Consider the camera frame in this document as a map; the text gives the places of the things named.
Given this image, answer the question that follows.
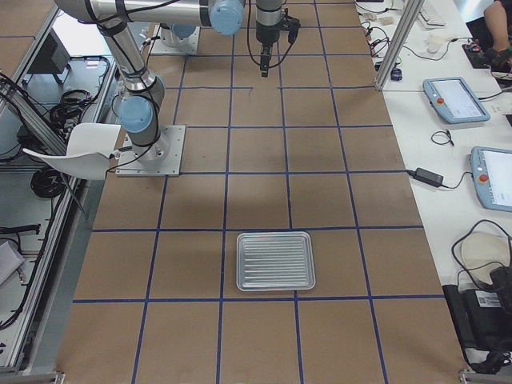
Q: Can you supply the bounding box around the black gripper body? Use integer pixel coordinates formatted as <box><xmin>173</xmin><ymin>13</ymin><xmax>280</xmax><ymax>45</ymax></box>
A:
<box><xmin>256</xmin><ymin>22</ymin><xmax>282</xmax><ymax>46</ymax></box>

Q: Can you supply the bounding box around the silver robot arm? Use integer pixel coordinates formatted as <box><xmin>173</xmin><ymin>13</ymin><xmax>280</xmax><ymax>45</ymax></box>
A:
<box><xmin>55</xmin><ymin>1</ymin><xmax>300</xmax><ymax>77</ymax></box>
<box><xmin>98</xmin><ymin>21</ymin><xmax>168</xmax><ymax>163</ymax></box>

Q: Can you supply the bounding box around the silver ribbed metal tray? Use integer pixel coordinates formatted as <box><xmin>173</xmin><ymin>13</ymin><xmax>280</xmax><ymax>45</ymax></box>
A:
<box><xmin>236</xmin><ymin>231</ymin><xmax>316</xmax><ymax>292</ymax></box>

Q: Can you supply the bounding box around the white paper cup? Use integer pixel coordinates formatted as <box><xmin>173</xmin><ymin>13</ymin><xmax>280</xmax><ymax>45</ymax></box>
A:
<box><xmin>425</xmin><ymin>34</ymin><xmax>446</xmax><ymax>54</ymax></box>

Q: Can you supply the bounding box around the far blue teach pendant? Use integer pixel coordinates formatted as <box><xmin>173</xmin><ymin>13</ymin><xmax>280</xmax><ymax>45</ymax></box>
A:
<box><xmin>422</xmin><ymin>77</ymin><xmax>490</xmax><ymax>124</ymax></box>

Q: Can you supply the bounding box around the blue teach pendant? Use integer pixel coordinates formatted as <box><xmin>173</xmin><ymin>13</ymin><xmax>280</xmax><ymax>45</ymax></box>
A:
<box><xmin>470</xmin><ymin>146</ymin><xmax>511</xmax><ymax>212</ymax></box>
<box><xmin>422</xmin><ymin>77</ymin><xmax>490</xmax><ymax>124</ymax></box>

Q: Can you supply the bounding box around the white plastic chair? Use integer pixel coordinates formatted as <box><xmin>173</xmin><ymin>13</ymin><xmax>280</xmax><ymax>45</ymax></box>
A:
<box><xmin>23</xmin><ymin>122</ymin><xmax>121</xmax><ymax>181</ymax></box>

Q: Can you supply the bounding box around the black power adapter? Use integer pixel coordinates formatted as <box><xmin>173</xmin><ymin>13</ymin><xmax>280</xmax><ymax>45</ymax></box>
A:
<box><xmin>406</xmin><ymin>167</ymin><xmax>443</xmax><ymax>188</ymax></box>

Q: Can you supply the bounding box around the near blue teach pendant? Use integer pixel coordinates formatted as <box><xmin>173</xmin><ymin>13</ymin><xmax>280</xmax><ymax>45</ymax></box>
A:
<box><xmin>470</xmin><ymin>146</ymin><xmax>511</xmax><ymax>212</ymax></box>

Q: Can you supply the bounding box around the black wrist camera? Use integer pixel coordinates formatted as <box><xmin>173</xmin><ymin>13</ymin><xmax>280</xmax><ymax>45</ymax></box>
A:
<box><xmin>281</xmin><ymin>8</ymin><xmax>301</xmax><ymax>45</ymax></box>

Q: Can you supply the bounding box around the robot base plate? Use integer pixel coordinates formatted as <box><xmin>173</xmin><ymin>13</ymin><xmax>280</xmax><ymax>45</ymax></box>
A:
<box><xmin>114</xmin><ymin>125</ymin><xmax>186</xmax><ymax>177</ymax></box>
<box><xmin>150</xmin><ymin>24</ymin><xmax>201</xmax><ymax>56</ymax></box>

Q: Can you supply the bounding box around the aluminium frame post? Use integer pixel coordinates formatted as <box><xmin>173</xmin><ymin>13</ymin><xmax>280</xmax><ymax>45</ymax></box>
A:
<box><xmin>374</xmin><ymin>0</ymin><xmax>424</xmax><ymax>90</ymax></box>

